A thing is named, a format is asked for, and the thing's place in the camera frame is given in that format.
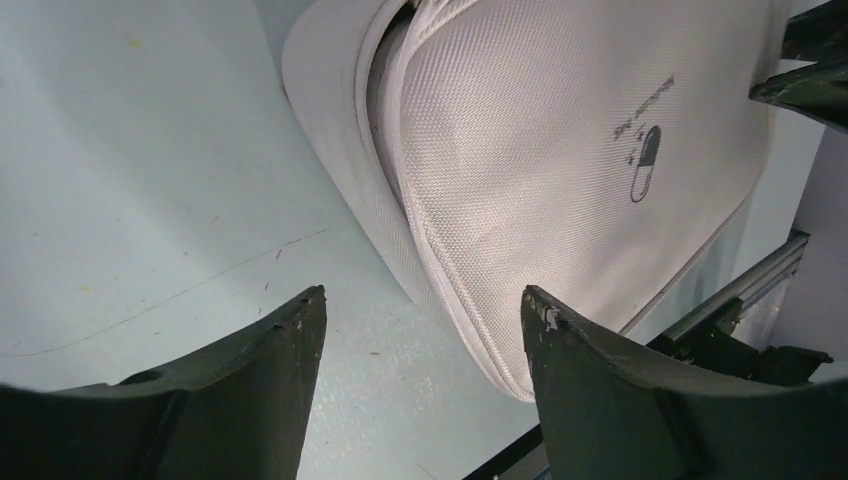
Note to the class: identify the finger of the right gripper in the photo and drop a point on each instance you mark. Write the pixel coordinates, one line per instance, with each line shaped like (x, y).
(818, 90)

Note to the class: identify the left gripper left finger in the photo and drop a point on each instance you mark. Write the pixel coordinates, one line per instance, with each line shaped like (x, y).
(237, 408)

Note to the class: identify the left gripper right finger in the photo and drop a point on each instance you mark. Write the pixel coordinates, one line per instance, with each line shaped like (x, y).
(611, 408)

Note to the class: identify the white medicine kit case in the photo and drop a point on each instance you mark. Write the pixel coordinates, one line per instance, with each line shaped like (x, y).
(593, 148)

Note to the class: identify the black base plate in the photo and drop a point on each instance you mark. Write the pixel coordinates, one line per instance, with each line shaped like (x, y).
(525, 458)

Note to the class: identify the aluminium frame rail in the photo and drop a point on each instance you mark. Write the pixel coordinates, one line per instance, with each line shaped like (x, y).
(759, 293)

